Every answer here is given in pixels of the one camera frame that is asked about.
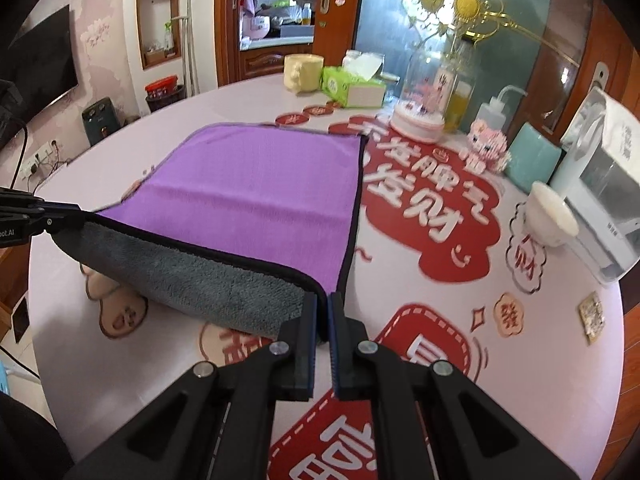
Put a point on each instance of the dark green air fryer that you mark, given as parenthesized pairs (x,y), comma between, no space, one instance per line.
(100,120)

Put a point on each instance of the wall television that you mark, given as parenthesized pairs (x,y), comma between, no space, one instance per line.
(41,65)

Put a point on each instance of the green tissue box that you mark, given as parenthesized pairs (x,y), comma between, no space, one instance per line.
(356,84)

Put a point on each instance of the blister pill pack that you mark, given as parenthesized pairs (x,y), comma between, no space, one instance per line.
(591,314)

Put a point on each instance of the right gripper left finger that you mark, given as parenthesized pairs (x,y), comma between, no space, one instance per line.
(214,422)

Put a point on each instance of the pink block pig figurine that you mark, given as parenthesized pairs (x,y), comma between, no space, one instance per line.
(487,149)

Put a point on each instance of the glass dome pink figurine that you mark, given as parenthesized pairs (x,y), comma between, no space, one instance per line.
(419,113)

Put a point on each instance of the white small bowl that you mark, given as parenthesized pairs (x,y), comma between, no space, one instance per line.
(548,219)

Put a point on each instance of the cream yellow mug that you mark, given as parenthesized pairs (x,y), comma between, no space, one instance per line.
(302,72)

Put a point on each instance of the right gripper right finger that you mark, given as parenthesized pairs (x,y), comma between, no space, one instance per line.
(431,421)

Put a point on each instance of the purple and grey towel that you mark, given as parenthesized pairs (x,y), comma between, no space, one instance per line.
(235,226)

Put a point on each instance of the teal ceramic canister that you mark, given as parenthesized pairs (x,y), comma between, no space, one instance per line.
(533,158)

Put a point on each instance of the white squeeze bottle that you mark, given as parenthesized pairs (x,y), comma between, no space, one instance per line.
(491,115)

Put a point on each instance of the glass sliding door gold ornament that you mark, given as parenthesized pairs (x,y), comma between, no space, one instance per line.
(535,45)

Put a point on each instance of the white water dispenser appliance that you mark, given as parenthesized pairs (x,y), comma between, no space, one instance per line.
(599,180)

